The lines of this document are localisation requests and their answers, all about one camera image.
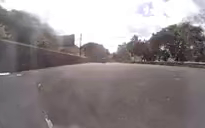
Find large round tree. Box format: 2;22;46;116
81;42;111;63

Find pole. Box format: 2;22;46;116
78;32;83;57

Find grey asphalt road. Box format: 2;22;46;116
0;62;205;128

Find low kerb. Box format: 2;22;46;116
123;60;205;70

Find row of trees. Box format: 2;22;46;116
113;9;205;64

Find long grey wall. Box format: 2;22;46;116
0;36;88;75

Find trees behind wall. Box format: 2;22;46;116
0;1;59;50

